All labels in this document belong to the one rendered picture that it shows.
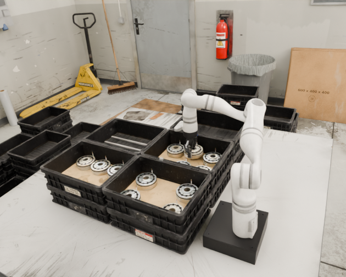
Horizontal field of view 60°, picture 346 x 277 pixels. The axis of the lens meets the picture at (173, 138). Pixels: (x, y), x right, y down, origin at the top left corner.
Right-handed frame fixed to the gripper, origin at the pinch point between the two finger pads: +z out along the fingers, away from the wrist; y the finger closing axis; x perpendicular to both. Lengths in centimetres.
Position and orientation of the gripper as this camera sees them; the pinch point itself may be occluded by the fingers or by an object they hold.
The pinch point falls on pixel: (191, 153)
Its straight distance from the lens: 159.2
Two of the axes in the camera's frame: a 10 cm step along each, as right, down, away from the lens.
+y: 4.1, -4.7, 7.8
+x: -9.1, -1.5, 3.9
